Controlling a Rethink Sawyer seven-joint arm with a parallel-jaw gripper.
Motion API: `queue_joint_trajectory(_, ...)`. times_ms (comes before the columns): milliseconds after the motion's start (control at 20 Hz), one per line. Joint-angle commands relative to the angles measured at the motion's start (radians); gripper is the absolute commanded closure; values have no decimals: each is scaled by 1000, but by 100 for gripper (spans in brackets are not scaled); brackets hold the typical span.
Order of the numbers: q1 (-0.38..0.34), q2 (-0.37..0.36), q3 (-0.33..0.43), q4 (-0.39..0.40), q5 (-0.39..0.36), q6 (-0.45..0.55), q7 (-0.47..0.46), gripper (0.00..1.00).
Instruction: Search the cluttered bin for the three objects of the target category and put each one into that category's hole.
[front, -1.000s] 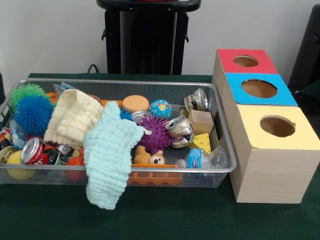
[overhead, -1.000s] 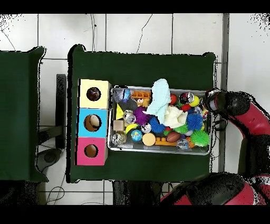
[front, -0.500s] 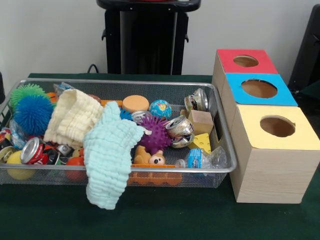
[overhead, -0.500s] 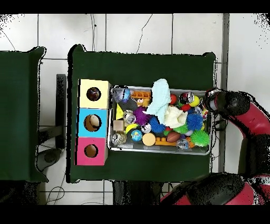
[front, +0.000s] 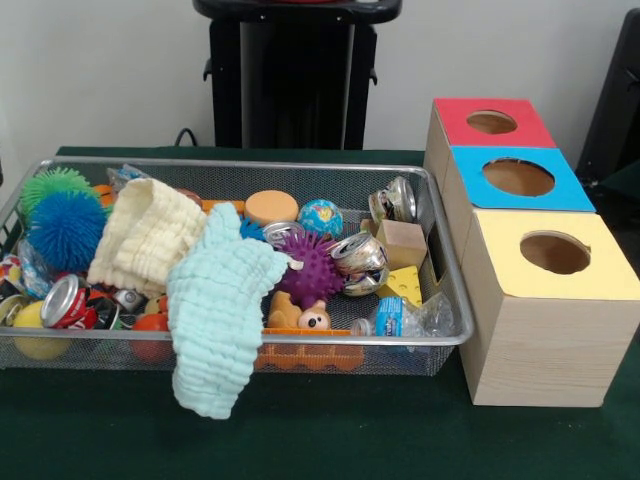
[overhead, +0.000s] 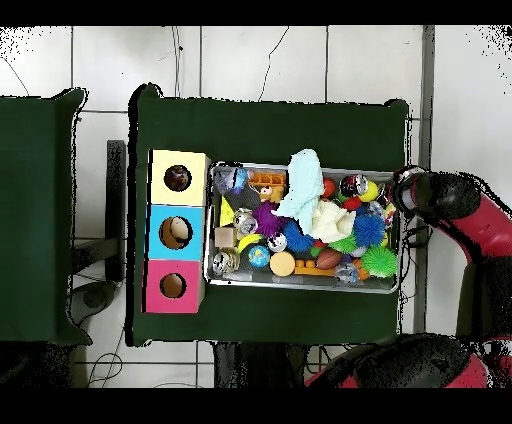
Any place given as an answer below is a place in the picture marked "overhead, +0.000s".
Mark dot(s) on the wooden box with three holes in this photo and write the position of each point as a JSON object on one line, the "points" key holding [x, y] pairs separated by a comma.
{"points": [[160, 248]]}

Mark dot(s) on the blue spiky rubber ball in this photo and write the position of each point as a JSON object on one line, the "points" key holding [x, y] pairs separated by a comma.
{"points": [[298, 240], [368, 230]]}

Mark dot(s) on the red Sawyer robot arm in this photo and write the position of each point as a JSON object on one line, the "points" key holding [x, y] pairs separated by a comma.
{"points": [[480, 224]]}

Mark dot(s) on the tan foam disc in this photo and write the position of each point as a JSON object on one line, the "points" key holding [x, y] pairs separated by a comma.
{"points": [[282, 264]]}

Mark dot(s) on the purple spiky monster toy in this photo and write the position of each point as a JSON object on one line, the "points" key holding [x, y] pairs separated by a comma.
{"points": [[266, 220]]}

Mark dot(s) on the dark green tablecloth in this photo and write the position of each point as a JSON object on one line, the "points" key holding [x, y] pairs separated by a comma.
{"points": [[44, 180], [260, 132]]}

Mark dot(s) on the mint green waffle cloth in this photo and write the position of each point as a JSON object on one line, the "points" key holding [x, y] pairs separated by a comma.
{"points": [[306, 180]]}

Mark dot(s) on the tan round object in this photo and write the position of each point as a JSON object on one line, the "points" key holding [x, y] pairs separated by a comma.
{"points": [[178, 228]]}

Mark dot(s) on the crushed bottle with blue label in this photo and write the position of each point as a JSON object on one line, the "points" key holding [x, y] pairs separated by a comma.
{"points": [[231, 178]]}

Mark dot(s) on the blue globe print ball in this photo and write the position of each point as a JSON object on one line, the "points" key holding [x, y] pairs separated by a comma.
{"points": [[258, 256]]}

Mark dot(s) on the printed silver drink can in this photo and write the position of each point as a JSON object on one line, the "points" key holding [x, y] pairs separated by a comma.
{"points": [[244, 222]]}

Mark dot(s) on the cream waffle cloth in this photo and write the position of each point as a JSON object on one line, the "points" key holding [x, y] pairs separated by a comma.
{"points": [[332, 222]]}

